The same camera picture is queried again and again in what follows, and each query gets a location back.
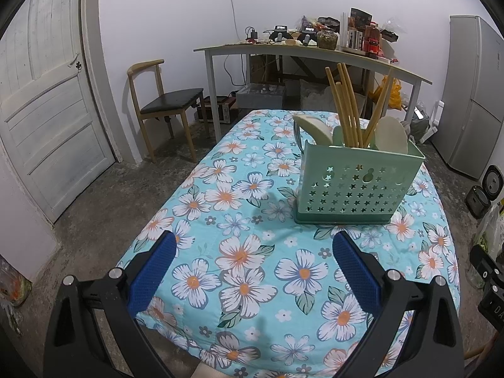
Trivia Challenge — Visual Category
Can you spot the white bag under desk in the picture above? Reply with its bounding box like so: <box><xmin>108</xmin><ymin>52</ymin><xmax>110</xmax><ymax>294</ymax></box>
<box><xmin>299</xmin><ymin>79</ymin><xmax>335</xmax><ymax>111</ymax></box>

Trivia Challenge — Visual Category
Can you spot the steel canister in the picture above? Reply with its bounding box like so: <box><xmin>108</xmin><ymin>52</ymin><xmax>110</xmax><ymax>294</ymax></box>
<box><xmin>344</xmin><ymin>29</ymin><xmax>365</xmax><ymax>50</ymax></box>

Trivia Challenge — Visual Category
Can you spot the wooden chair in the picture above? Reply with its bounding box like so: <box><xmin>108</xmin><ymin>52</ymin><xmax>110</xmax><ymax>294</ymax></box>
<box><xmin>127</xmin><ymin>60</ymin><xmax>204</xmax><ymax>164</ymax></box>

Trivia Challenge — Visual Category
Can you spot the grey refrigerator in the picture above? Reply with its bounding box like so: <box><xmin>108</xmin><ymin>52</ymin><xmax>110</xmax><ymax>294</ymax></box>
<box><xmin>431</xmin><ymin>15</ymin><xmax>504</xmax><ymax>180</ymax></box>

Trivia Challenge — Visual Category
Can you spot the black rice cooker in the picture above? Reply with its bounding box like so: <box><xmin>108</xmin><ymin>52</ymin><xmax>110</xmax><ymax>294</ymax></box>
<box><xmin>466</xmin><ymin>186</ymin><xmax>493</xmax><ymax>219</ymax></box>

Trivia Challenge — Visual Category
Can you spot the white foam box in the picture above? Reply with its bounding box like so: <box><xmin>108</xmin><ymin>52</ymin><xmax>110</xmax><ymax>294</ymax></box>
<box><xmin>235</xmin><ymin>83</ymin><xmax>287</xmax><ymax>110</ymax></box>

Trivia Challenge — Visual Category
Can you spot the dark printed box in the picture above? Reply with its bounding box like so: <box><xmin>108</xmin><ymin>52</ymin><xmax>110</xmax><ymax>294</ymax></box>
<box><xmin>348</xmin><ymin>7</ymin><xmax>373</xmax><ymax>30</ymax></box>

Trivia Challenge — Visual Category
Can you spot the yellow plastic bag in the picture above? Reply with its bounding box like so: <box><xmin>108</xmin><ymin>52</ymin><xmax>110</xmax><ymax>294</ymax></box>
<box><xmin>372</xmin><ymin>77</ymin><xmax>404</xmax><ymax>111</ymax></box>

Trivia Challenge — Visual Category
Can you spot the white upright appliance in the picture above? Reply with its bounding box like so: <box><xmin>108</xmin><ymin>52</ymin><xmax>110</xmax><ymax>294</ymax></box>
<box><xmin>429</xmin><ymin>100</ymin><xmax>445</xmax><ymax>136</ymax></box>

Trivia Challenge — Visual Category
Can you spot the bundle of bamboo chopsticks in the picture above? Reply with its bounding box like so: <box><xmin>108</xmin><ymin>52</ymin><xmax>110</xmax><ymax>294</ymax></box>
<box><xmin>325</xmin><ymin>62</ymin><xmax>394</xmax><ymax>149</ymax></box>

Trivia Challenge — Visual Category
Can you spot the dark green bag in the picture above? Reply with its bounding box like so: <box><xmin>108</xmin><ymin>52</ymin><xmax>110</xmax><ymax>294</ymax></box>
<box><xmin>407</xmin><ymin>104</ymin><xmax>432</xmax><ymax>144</ymax></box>

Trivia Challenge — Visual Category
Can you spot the white plastic spoon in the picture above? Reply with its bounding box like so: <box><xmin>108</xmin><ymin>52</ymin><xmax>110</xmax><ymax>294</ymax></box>
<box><xmin>374</xmin><ymin>116</ymin><xmax>409</xmax><ymax>155</ymax></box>
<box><xmin>293</xmin><ymin>114</ymin><xmax>335</xmax><ymax>146</ymax></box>

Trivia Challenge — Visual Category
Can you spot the blue floral tablecloth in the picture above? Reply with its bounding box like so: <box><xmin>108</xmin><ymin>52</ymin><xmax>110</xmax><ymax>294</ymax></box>
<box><xmin>116</xmin><ymin>109</ymin><xmax>461</xmax><ymax>378</ymax></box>

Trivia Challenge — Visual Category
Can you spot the green and white plastic bag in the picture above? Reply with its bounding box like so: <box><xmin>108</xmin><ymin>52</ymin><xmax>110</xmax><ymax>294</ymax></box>
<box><xmin>472</xmin><ymin>201</ymin><xmax>504</xmax><ymax>261</ymax></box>

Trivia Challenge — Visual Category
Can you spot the black device on desk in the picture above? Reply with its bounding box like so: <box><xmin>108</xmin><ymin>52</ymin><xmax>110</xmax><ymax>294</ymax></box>
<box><xmin>265</xmin><ymin>25</ymin><xmax>294</xmax><ymax>44</ymax></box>
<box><xmin>295</xmin><ymin>27</ymin><xmax>318</xmax><ymax>46</ymax></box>

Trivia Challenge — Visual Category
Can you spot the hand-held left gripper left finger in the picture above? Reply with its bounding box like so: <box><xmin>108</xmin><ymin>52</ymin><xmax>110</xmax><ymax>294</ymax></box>
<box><xmin>43</xmin><ymin>230</ymin><xmax>178</xmax><ymax>378</ymax></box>

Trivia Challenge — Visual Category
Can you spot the clear bag with orange contents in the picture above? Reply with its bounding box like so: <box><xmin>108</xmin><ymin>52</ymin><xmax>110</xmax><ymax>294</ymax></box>
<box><xmin>0</xmin><ymin>254</ymin><xmax>32</xmax><ymax>308</ymax></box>

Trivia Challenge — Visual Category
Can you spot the white panelled door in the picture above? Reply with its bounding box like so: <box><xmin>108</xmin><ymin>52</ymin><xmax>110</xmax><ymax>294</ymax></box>
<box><xmin>0</xmin><ymin>0</ymin><xmax>117</xmax><ymax>225</ymax></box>

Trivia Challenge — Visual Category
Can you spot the glass jar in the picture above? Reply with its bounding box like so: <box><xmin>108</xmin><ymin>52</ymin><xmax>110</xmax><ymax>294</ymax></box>
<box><xmin>316</xmin><ymin>28</ymin><xmax>340</xmax><ymax>50</ymax></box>

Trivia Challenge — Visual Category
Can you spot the dark green spoon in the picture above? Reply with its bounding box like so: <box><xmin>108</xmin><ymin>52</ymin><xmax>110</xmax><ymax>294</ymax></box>
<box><xmin>291</xmin><ymin>115</ymin><xmax>306</xmax><ymax>142</ymax></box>

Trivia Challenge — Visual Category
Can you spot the brown toaster oven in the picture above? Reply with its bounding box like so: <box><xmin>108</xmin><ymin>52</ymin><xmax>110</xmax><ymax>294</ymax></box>
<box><xmin>197</xmin><ymin>95</ymin><xmax>239</xmax><ymax>123</ymax></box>

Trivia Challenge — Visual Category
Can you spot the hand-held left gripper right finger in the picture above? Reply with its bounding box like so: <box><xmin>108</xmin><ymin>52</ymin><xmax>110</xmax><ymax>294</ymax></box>
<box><xmin>332</xmin><ymin>230</ymin><xmax>465</xmax><ymax>378</ymax></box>

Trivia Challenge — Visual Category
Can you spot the grey desk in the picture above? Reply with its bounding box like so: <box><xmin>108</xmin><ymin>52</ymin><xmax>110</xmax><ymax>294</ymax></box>
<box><xmin>193</xmin><ymin>43</ymin><xmax>433</xmax><ymax>142</ymax></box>

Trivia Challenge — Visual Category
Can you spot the green perforated utensil holder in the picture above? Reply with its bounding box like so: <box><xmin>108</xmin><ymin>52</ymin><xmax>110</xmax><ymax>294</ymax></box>
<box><xmin>293</xmin><ymin>140</ymin><xmax>427</xmax><ymax>226</ymax></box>

